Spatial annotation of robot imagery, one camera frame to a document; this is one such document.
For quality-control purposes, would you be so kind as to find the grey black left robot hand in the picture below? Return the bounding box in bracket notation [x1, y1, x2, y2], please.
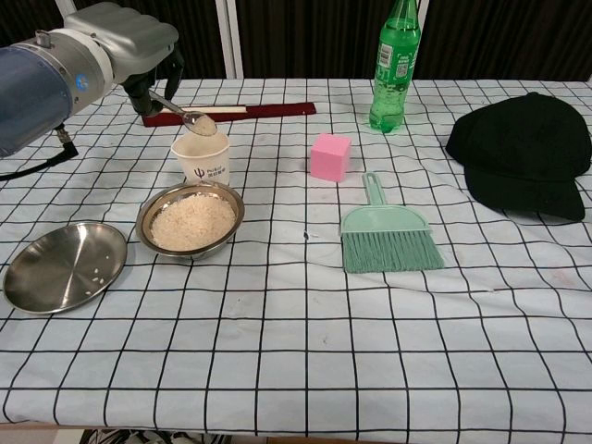
[64, 2, 184, 117]

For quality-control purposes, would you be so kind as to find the clear plastic spoon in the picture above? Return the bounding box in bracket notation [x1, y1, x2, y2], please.
[148, 90, 219, 138]

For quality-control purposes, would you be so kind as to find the white paper cup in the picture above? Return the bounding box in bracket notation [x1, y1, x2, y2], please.
[170, 131, 231, 187]

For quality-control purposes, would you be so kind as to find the white rice heap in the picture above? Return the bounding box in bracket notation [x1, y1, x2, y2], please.
[151, 193, 238, 253]

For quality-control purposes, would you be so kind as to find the dark red folding fan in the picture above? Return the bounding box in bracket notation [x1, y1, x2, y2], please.
[142, 102, 318, 129]

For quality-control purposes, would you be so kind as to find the steel bowl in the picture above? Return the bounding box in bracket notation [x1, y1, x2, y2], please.
[135, 180, 246, 262]

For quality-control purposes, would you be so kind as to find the pink cube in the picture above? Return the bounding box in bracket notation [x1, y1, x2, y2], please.
[309, 132, 353, 182]

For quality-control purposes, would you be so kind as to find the flat steel plate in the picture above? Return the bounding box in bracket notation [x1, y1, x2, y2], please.
[2, 221, 130, 316]

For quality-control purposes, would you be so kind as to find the green plastic soda bottle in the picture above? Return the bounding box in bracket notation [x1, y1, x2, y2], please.
[368, 0, 423, 136]

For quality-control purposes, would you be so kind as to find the green hand brush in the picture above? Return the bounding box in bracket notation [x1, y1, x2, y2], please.
[340, 171, 446, 275]

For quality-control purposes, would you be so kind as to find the blue white checked tablecloth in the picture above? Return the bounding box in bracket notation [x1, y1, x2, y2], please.
[0, 77, 592, 438]

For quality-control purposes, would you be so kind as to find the black cap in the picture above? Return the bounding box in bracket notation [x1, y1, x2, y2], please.
[445, 91, 592, 222]

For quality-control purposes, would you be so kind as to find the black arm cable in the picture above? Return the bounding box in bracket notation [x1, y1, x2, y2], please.
[0, 127, 80, 182]

